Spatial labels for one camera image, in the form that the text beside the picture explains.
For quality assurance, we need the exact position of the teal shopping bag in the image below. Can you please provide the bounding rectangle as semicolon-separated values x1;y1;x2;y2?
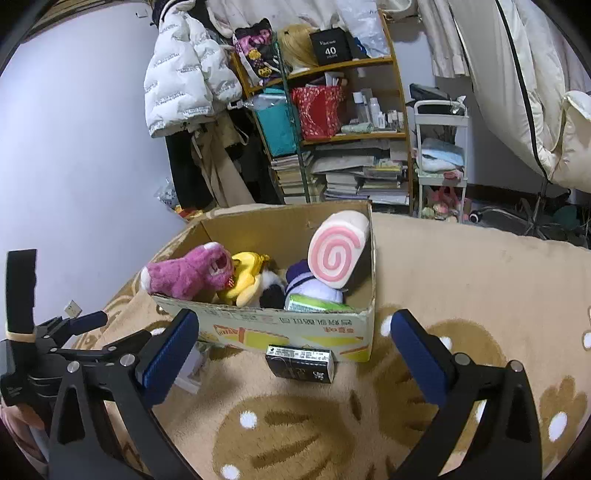
253;90;298;158

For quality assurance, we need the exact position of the white fluffy pompom plush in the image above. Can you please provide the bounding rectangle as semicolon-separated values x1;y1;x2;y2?
256;270;287;310

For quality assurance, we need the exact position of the purple plush toy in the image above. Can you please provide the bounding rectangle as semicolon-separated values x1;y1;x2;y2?
284;258;345;303

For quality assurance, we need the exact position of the plastic bag of colourful things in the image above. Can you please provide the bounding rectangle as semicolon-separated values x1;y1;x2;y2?
154;178;204;220

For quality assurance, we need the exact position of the wooden shelf rack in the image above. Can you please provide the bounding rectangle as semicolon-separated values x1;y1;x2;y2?
231;14;414;215

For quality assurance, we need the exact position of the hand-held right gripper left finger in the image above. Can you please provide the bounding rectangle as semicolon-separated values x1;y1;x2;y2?
48;308;200;480

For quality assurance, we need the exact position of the beige patterned blanket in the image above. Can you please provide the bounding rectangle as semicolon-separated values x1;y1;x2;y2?
69;203;591;480

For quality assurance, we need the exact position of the red patterned bag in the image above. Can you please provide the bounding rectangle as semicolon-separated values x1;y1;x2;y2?
291;84;346;141

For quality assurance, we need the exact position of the blond wig head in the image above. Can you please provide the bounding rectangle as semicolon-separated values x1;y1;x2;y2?
277;24;319;75

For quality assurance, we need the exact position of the pink plush toy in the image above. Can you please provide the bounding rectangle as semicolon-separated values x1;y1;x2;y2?
422;185;467;220

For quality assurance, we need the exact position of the beige hanging coat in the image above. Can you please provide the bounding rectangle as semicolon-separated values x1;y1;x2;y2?
191;113;245;208

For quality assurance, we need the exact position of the clear plastic wrapper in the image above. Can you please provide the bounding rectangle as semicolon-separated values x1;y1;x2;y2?
178;342;208;393

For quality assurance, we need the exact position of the group of cosmetic bottles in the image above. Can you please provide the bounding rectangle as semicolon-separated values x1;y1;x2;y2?
353;90;406;132

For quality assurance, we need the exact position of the black pink printed tote bag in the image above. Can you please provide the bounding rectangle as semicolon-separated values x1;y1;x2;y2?
233;18;284;86

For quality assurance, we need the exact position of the pink swirl roll plush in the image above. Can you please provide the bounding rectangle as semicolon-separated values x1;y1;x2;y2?
307;210;371;291

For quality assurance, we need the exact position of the office chair base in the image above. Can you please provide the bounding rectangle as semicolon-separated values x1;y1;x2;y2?
468;178;583;241

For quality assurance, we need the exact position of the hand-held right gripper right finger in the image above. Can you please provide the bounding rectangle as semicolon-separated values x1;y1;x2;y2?
390;309;542;480

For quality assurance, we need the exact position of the white duvet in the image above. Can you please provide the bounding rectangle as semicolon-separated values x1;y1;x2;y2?
450;0;573;181

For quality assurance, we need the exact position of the light blue folded cloth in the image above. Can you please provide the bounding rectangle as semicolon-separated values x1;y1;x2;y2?
418;138;465;171

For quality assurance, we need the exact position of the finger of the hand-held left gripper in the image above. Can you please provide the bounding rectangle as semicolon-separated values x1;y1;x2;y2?
54;329;156;364
38;311;110;345

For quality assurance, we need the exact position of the black hanging garment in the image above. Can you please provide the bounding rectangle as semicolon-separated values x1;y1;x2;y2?
165;124;218;213

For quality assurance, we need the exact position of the cream pillow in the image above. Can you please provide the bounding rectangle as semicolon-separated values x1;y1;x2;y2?
549;90;591;195

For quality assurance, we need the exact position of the clear plastic bag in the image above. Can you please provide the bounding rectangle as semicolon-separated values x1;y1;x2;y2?
335;0;391;58

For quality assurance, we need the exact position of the person's left forearm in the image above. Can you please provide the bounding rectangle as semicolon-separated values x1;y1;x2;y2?
0;399;49;467

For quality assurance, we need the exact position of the yellow plush toy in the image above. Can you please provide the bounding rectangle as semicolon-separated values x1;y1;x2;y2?
217;250;271;308

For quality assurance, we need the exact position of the green packet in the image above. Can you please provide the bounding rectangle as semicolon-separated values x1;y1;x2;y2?
284;294;352;313

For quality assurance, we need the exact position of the pink bear plush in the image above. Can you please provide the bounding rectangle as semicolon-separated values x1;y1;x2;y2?
141;242;234;300

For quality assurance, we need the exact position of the small black box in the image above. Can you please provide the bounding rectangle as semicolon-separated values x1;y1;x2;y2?
264;344;335;385

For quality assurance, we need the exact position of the white puffer jacket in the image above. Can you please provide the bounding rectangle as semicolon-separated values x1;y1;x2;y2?
144;7;243;138

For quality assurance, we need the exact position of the black hanging bag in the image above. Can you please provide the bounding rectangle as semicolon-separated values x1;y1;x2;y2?
228;106;282;204

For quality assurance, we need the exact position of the white trolley cart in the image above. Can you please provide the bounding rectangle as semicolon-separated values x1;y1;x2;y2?
412;98;469;222

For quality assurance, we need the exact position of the printed cardboard box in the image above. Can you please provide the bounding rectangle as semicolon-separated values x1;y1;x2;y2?
151;199;376;363

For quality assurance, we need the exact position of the black gift box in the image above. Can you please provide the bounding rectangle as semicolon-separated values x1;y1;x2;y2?
308;28;354;65

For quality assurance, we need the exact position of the stack of books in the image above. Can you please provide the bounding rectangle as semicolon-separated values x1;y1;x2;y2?
270;152;315;205

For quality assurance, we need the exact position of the pile of books and papers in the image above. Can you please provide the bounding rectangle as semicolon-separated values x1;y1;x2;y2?
311;141;411;206

